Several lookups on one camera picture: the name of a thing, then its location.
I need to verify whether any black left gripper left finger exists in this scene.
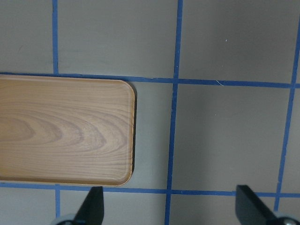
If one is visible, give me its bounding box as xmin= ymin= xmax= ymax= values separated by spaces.
xmin=74 ymin=187 xmax=104 ymax=225

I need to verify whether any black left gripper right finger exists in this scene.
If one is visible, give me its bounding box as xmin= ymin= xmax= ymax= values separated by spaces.
xmin=235 ymin=185 xmax=278 ymax=225

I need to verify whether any wooden tray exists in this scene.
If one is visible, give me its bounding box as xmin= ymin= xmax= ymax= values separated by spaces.
xmin=0 ymin=75 xmax=136 ymax=186

